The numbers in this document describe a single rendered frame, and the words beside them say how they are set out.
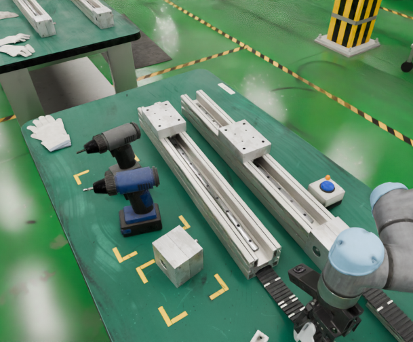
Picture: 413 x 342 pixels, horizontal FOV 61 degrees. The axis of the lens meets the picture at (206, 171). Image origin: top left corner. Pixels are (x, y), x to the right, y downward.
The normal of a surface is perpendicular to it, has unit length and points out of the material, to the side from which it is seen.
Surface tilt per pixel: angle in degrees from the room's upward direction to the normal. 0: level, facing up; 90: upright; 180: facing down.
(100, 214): 0
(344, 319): 90
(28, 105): 90
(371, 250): 0
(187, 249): 0
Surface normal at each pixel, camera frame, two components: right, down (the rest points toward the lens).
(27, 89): 0.53, 0.58
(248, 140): -0.01, -0.73
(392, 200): -0.51, -0.69
